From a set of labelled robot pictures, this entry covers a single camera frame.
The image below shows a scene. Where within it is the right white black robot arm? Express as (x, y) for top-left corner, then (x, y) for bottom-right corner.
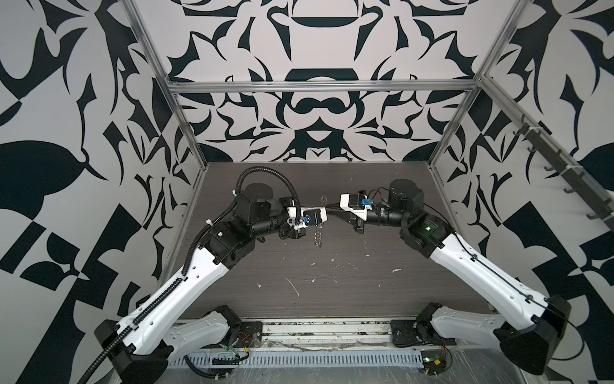
(326, 179), (571, 375)

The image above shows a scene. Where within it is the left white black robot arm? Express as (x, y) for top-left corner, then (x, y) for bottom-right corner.
(79, 182), (327, 383)

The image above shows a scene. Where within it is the left electronics board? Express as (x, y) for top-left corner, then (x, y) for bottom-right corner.
(211, 348), (249, 366)

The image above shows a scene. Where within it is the electronics board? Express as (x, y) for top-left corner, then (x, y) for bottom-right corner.
(421, 347), (453, 376)
(211, 348), (249, 366)

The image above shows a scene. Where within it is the right electronics board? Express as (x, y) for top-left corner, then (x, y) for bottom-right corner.
(421, 347), (453, 376)

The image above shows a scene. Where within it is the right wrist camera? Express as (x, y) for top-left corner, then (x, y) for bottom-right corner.
(339, 193), (374, 220)

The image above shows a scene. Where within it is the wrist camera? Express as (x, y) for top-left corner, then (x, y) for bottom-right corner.
(287, 207), (328, 229)
(339, 193), (374, 220)

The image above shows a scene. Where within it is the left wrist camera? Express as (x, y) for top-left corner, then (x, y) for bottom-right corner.
(287, 207), (328, 229)

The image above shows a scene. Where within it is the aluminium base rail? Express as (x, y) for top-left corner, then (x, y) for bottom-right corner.
(165, 315), (529, 355)

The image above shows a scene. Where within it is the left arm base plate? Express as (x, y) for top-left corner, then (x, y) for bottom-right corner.
(227, 321), (263, 348)

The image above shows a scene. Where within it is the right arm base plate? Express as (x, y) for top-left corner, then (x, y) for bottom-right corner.
(390, 319), (457, 348)

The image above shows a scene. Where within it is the white slotted cable duct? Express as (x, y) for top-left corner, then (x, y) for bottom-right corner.
(190, 350), (423, 369)

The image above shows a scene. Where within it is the black corrugated cable conduit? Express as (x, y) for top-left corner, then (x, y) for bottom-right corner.
(88, 165), (303, 384)

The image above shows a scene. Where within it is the wall hook rail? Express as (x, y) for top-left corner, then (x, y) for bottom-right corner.
(514, 114), (613, 232)

